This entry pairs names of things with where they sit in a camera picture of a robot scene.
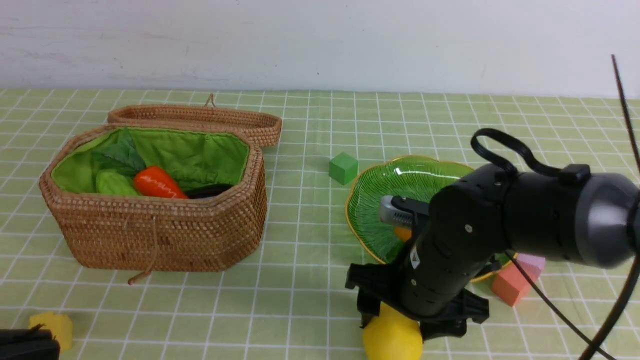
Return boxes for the lilac foam cube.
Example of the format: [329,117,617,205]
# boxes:
[515,253,546,281]

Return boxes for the orange carrot toy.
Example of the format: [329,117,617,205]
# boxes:
[93,127,189,199]

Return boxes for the yellow foam block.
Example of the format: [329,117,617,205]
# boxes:
[29,311,73,353]

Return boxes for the yellow lemon toy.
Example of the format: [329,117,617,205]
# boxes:
[362,303,423,360]

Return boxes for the green glass leaf plate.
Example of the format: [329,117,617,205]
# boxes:
[344,154,518,283]

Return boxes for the green bitter gourd toy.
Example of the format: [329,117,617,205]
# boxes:
[94,170,141,197]

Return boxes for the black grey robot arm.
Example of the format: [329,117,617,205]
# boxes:
[345,164,639,340]

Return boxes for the black cable tie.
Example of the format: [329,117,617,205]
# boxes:
[610,54,640,173]

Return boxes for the purple eggplant toy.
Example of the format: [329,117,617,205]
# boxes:
[183,183,234,199]

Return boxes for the woven wicker basket lid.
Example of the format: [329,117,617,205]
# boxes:
[107,94,282,147]

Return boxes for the woven wicker basket green lining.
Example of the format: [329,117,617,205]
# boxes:
[39,123,268,286]

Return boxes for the orange mango toy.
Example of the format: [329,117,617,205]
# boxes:
[393,227,412,243]

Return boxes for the green foam cube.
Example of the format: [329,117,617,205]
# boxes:
[328,152,359,185]

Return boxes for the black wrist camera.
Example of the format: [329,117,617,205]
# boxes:
[378,194,430,230]

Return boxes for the pink foam cube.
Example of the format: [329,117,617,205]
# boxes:
[491,262,531,307]

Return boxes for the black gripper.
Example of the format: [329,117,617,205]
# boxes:
[345,235,490,342]

